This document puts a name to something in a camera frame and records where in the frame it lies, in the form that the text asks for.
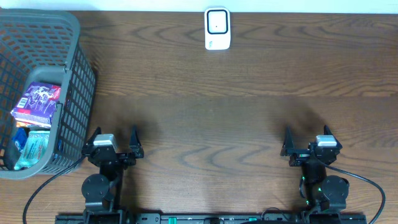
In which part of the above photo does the grey plastic mesh basket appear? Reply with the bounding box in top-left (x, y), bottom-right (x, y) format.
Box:
top-left (1, 9), bottom-right (96, 180)

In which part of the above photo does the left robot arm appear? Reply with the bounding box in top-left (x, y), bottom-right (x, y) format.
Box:
top-left (81, 127), bottom-right (144, 223)

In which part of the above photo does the mint green wipes pack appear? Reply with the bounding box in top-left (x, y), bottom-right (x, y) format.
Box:
top-left (14, 131), bottom-right (50, 170)

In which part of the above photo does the orange snack packet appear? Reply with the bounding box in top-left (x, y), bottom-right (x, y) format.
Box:
top-left (16, 121), bottom-right (34, 128)

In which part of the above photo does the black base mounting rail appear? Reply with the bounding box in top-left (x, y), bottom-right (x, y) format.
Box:
top-left (55, 212), bottom-right (368, 224)

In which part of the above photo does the purple snack package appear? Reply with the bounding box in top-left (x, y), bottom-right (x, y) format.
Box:
top-left (11, 82), bottom-right (62, 128)

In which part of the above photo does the blue Oreo cookie pack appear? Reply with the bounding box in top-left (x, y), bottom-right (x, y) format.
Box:
top-left (12, 128), bottom-right (28, 153)

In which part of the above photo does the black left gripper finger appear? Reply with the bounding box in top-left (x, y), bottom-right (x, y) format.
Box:
top-left (129, 126), bottom-right (142, 153)
top-left (86, 127), bottom-right (101, 146)

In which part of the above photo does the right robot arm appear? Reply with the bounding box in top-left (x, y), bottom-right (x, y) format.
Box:
top-left (280, 126), bottom-right (349, 223)

